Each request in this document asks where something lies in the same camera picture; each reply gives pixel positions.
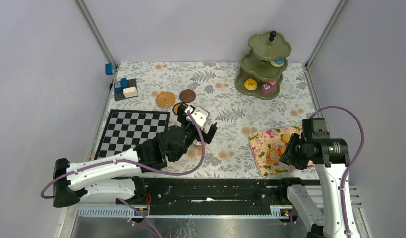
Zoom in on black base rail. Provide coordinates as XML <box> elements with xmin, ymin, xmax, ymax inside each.
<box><xmin>126</xmin><ymin>177</ymin><xmax>320</xmax><ymax>216</ymax></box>

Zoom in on blue frosted donut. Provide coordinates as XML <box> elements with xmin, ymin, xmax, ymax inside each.
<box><xmin>270</xmin><ymin>58</ymin><xmax>285</xmax><ymax>67</ymax></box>

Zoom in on pink strawberry cake slice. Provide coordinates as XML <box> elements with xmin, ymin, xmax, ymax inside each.
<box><xmin>263</xmin><ymin>81</ymin><xmax>277</xmax><ymax>87</ymax></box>

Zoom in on blue clip on frame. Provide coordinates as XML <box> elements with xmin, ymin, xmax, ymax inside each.
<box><xmin>105</xmin><ymin>63</ymin><xmax>114</xmax><ymax>76</ymax></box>

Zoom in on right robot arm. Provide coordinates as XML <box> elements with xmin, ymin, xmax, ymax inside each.
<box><xmin>276</xmin><ymin>118</ymin><xmax>360</xmax><ymax>238</ymax></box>

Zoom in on toy block set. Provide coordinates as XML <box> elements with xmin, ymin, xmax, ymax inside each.
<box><xmin>114</xmin><ymin>78</ymin><xmax>138</xmax><ymax>101</ymax></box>

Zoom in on green three-tier serving stand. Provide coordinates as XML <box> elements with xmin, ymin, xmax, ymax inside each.
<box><xmin>234</xmin><ymin>30</ymin><xmax>292</xmax><ymax>100</ymax></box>

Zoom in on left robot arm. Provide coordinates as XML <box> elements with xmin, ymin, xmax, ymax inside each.
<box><xmin>40</xmin><ymin>105</ymin><xmax>218</xmax><ymax>208</ymax></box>

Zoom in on floral snack tray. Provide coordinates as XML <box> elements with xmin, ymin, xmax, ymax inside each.
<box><xmin>248</xmin><ymin>125</ymin><xmax>318</xmax><ymax>179</ymax></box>

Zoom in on black white chessboard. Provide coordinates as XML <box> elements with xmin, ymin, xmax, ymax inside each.
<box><xmin>94</xmin><ymin>109</ymin><xmax>170</xmax><ymax>160</ymax></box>

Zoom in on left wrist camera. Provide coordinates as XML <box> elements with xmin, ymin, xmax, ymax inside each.
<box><xmin>184</xmin><ymin>105</ymin><xmax>210</xmax><ymax>130</ymax></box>

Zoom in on round orange biscuit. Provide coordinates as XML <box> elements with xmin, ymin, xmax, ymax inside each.
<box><xmin>281</xmin><ymin>133</ymin><xmax>292</xmax><ymax>144</ymax></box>

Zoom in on purple candy packet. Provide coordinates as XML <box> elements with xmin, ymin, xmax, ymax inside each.
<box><xmin>261</xmin><ymin>84</ymin><xmax>276</xmax><ymax>95</ymax></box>

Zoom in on dark brown round coaster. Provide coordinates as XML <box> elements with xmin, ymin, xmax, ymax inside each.
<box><xmin>179</xmin><ymin>89</ymin><xmax>196</xmax><ymax>103</ymax></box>

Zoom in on metal tongs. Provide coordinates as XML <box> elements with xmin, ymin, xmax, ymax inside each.
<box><xmin>274</xmin><ymin>160</ymin><xmax>295</xmax><ymax>173</ymax></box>

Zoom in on floral tablecloth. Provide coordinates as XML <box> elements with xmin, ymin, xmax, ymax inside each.
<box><xmin>106</xmin><ymin>62</ymin><xmax>314</xmax><ymax>178</ymax></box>

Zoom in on yellow frosted donut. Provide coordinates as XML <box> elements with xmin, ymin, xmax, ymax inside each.
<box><xmin>244</xmin><ymin>78</ymin><xmax>258</xmax><ymax>91</ymax></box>

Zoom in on black orange face coaster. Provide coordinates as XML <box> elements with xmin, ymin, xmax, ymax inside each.
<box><xmin>172</xmin><ymin>102</ymin><xmax>188</xmax><ymax>115</ymax></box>

